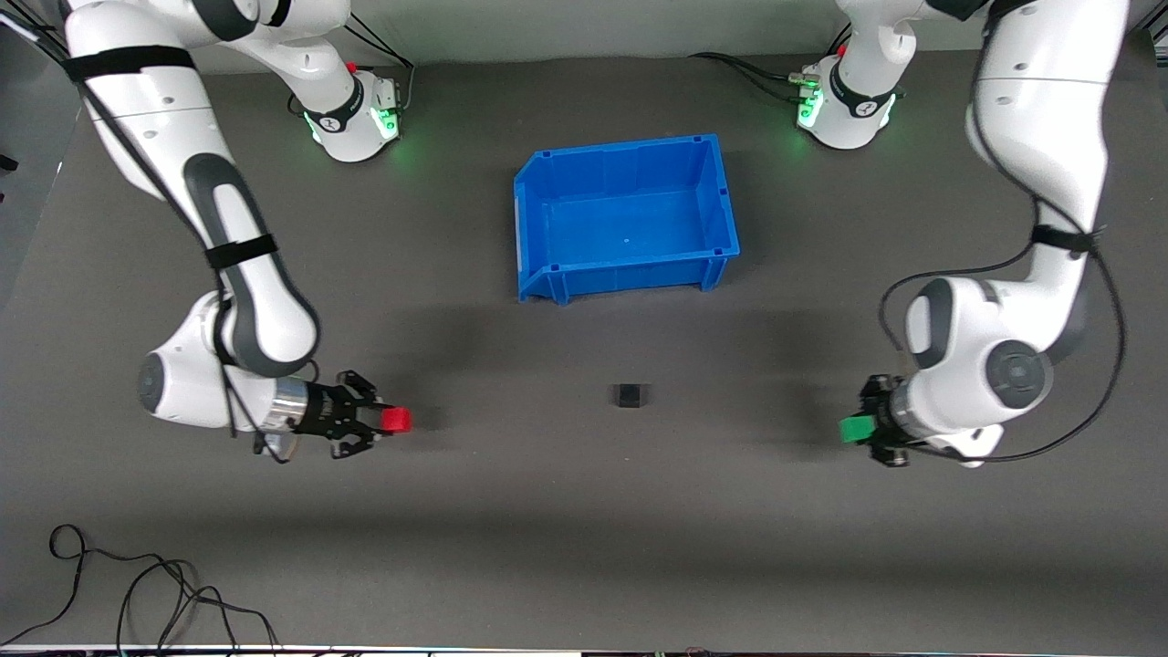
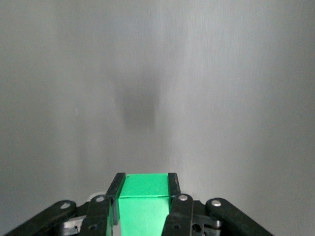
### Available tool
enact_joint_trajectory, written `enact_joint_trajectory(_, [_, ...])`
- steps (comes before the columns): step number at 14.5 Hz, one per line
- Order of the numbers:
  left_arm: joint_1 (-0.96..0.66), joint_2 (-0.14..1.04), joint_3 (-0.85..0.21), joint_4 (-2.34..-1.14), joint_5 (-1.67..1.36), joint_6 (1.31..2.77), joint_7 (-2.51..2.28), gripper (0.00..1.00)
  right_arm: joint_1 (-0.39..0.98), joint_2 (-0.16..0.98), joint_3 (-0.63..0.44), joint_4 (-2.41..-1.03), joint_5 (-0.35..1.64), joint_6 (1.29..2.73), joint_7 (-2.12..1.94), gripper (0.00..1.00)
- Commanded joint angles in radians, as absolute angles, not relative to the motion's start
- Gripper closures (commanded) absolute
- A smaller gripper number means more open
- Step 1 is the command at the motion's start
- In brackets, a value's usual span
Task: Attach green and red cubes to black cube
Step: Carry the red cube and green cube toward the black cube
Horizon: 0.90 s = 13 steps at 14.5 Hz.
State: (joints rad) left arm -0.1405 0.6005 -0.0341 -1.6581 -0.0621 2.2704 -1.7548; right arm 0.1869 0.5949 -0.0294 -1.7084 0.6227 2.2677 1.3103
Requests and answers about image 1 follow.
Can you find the dark grey table mat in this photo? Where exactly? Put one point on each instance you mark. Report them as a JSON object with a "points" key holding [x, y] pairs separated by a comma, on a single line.
{"points": [[584, 529]]}

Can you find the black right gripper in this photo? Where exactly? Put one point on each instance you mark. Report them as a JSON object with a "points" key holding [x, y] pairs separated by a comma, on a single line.
{"points": [[328, 411]]}

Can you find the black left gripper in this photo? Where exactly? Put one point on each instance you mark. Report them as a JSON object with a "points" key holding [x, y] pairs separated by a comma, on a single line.
{"points": [[881, 413]]}

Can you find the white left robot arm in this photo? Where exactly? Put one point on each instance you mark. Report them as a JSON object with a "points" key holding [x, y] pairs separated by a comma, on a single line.
{"points": [[1040, 91]]}

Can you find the small green cube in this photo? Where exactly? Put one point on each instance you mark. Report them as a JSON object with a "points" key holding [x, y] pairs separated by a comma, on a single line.
{"points": [[856, 429]]}

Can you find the small red cube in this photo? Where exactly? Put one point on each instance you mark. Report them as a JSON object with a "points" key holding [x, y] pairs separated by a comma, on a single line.
{"points": [[397, 420]]}

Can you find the small black cube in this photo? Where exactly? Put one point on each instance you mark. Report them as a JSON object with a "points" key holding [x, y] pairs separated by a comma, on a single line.
{"points": [[629, 395]]}

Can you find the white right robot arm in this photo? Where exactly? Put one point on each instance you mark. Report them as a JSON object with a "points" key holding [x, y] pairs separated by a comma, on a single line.
{"points": [[155, 119]]}

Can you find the blue plastic storage bin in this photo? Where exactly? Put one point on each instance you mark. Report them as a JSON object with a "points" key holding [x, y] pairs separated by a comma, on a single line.
{"points": [[630, 219]]}

